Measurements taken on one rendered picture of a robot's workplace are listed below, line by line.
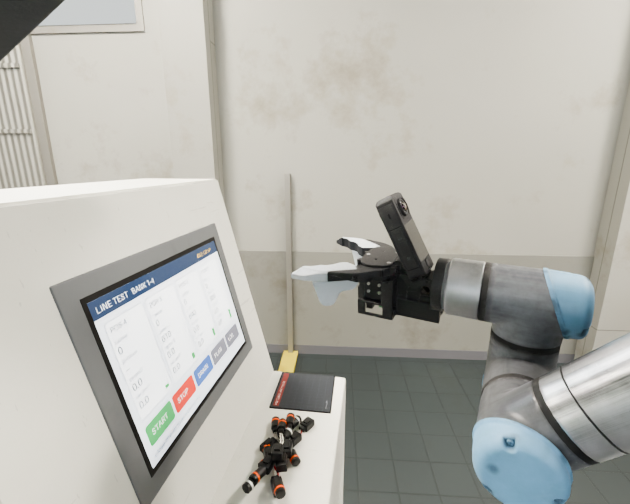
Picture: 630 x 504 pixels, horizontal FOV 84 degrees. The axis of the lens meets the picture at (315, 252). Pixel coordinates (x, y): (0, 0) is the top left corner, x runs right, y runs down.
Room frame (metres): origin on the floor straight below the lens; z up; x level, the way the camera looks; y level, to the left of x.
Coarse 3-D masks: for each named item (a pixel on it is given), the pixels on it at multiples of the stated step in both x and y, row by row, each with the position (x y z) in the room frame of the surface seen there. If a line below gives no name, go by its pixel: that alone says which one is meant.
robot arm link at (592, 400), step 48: (624, 336) 0.26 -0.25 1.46; (528, 384) 0.29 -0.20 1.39; (576, 384) 0.25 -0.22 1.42; (624, 384) 0.23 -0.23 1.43; (480, 432) 0.27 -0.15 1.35; (528, 432) 0.25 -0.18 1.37; (576, 432) 0.24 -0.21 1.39; (624, 432) 0.22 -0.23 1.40; (480, 480) 0.25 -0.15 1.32; (528, 480) 0.23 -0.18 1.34
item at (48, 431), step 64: (0, 192) 0.55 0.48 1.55; (64, 192) 0.55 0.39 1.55; (128, 192) 0.61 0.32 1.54; (192, 192) 0.82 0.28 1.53; (0, 256) 0.37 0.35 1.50; (64, 256) 0.45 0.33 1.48; (0, 320) 0.34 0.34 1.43; (256, 320) 0.93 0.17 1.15; (0, 384) 0.32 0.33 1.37; (64, 384) 0.37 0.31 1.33; (256, 384) 0.82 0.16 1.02; (0, 448) 0.29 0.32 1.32; (64, 448) 0.34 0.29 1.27; (192, 448) 0.53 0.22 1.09
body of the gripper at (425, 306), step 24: (360, 264) 0.49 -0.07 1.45; (384, 264) 0.45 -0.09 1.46; (360, 288) 0.48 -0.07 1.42; (384, 288) 0.45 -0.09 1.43; (408, 288) 0.46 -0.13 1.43; (432, 288) 0.42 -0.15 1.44; (360, 312) 0.47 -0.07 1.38; (384, 312) 0.45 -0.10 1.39; (408, 312) 0.45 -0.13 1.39; (432, 312) 0.44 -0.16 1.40
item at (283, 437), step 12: (276, 420) 0.71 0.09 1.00; (288, 420) 0.69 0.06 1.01; (300, 420) 0.72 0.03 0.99; (312, 420) 0.71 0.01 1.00; (276, 432) 0.68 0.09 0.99; (288, 432) 0.66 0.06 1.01; (264, 444) 0.64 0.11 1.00; (276, 444) 0.60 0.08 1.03; (288, 444) 0.62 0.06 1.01; (264, 456) 0.60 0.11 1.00; (276, 456) 0.58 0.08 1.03; (288, 456) 0.61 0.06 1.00; (264, 468) 0.56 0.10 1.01; (276, 468) 0.57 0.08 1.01; (252, 480) 0.53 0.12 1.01; (276, 480) 0.53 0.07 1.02; (276, 492) 0.51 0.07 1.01
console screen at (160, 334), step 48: (192, 240) 0.74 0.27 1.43; (96, 288) 0.47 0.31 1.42; (144, 288) 0.55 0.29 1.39; (192, 288) 0.68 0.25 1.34; (96, 336) 0.44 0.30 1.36; (144, 336) 0.52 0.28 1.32; (192, 336) 0.63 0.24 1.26; (240, 336) 0.81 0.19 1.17; (96, 384) 0.41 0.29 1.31; (144, 384) 0.48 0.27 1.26; (192, 384) 0.58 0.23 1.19; (144, 432) 0.44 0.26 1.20; (192, 432) 0.54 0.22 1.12; (144, 480) 0.41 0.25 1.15
